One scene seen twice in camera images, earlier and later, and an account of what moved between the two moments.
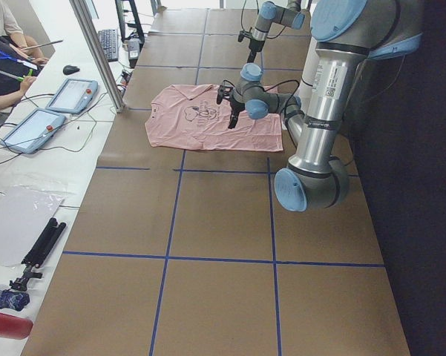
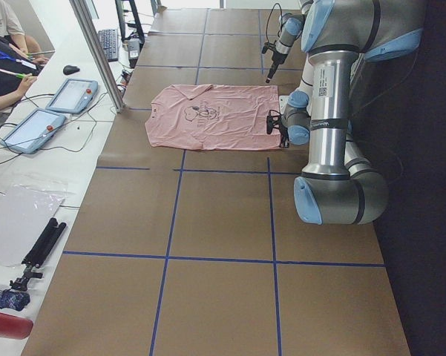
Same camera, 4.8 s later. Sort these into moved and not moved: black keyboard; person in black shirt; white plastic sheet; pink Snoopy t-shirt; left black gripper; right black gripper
Moved: right black gripper; left black gripper
Not moved: black keyboard; person in black shirt; pink Snoopy t-shirt; white plastic sheet
